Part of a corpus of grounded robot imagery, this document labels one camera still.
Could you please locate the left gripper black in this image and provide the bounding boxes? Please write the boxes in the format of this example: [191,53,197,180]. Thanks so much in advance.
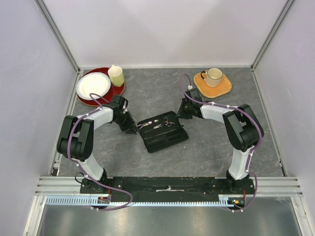
[113,111,140,135]

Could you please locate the silver scissors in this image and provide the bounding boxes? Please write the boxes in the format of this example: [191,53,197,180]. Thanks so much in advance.
[153,117,175,129]
[137,119,159,129]

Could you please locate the black zipper tool case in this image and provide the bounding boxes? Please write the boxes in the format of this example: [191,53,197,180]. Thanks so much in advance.
[137,111,189,153]

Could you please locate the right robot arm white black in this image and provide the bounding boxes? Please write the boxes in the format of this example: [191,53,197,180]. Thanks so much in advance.
[177,88,264,194]

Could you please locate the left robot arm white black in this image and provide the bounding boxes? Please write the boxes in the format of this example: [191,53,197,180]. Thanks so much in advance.
[57,95,139,193]

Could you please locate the orange woven coaster mat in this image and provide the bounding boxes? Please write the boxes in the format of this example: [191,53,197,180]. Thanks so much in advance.
[193,72,232,98]

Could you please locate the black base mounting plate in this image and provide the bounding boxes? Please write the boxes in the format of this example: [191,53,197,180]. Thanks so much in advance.
[81,176,256,204]

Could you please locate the pale yellow cup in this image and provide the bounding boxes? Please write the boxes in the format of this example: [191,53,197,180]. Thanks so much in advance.
[108,65,125,87]

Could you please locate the white paper plate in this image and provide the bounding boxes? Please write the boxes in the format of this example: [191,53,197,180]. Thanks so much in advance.
[76,72,111,100]

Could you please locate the cream mug black handle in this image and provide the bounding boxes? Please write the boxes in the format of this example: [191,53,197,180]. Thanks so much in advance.
[200,68,223,88]

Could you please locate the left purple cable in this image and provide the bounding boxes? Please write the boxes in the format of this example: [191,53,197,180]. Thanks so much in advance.
[67,92,135,212]

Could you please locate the purple cable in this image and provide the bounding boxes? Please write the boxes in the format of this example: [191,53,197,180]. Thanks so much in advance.
[179,74,264,213]
[67,92,135,212]

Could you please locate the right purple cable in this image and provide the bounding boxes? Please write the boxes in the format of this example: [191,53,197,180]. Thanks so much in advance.
[179,74,264,213]

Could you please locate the grey slotted cable duct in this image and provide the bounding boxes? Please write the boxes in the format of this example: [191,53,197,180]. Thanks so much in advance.
[45,196,235,207]

